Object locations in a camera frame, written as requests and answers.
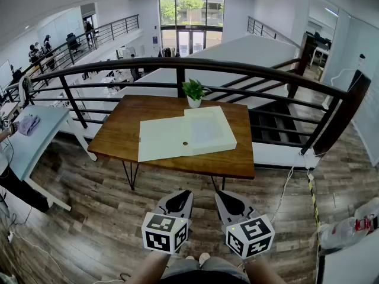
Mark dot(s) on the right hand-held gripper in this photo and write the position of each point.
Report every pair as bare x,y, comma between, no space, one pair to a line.
250,237

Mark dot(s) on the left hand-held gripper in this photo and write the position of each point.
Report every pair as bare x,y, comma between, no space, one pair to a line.
164,232

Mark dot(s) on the cream paper sheet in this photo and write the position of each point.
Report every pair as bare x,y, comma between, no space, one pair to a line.
160,140

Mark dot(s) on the person's left forearm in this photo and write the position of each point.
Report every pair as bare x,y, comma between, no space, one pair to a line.
148,268

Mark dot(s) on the person's right forearm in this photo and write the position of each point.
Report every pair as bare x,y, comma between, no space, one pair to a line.
263,272

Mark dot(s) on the person's light shoe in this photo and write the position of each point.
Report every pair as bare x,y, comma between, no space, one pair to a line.
189,258
204,258

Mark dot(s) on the person's denim shorts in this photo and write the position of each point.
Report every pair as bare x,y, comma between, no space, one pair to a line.
213,265

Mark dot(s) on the person's black shirt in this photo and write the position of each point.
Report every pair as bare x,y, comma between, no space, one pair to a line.
204,278

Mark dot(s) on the yellow black hazard tape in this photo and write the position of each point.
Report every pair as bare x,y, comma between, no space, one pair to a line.
312,194

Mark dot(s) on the white power adapter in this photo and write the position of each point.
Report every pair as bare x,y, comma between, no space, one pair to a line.
309,158

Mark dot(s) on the wooden table with hairpin legs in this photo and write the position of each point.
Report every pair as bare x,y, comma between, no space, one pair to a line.
124,129

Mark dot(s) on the dark staircase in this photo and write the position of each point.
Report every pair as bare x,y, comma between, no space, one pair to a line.
275,123

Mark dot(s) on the clear plastic bag red print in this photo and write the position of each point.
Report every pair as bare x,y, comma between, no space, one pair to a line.
340,232
368,214

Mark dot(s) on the green plant in white pot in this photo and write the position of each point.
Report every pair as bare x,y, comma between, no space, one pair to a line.
194,92

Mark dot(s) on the white desk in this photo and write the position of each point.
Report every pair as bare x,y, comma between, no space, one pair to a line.
352,268

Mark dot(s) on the dark curved balcony railing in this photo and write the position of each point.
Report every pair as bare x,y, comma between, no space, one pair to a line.
207,64

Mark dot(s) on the white side table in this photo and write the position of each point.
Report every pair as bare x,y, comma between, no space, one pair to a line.
38,146

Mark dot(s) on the black bag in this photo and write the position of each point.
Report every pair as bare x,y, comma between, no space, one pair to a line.
20,188

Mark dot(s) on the purple cloth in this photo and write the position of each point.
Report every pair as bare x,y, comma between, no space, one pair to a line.
29,124

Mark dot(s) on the white floor power strip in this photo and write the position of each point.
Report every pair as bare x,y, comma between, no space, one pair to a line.
10,237

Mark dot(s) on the glass entrance door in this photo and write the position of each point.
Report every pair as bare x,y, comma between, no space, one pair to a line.
191,28

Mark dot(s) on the black metal stair railing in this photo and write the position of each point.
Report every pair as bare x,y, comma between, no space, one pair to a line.
254,27

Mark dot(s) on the black metal mezzanine railing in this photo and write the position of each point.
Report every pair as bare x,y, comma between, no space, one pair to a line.
118,21

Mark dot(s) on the black office chair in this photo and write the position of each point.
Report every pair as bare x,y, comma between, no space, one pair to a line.
72,41

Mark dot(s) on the long ceiling light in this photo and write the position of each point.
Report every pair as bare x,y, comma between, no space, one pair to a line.
331,12

